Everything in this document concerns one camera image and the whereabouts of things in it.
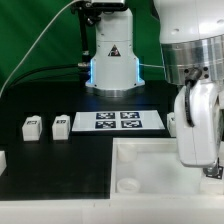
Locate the white L-shaped obstacle wall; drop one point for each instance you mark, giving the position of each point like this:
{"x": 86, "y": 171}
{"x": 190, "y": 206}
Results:
{"x": 205, "y": 207}

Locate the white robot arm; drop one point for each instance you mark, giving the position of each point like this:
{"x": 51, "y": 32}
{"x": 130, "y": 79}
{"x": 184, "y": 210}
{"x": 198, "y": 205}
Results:
{"x": 192, "y": 47}

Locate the white marker plate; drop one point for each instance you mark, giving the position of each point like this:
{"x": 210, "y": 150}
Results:
{"x": 117, "y": 121}

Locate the white block left edge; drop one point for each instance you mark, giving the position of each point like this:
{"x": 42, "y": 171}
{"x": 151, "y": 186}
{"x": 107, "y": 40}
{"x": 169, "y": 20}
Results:
{"x": 3, "y": 163}

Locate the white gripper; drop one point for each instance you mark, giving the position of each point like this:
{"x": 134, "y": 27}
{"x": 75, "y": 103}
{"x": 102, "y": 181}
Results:
{"x": 198, "y": 146}

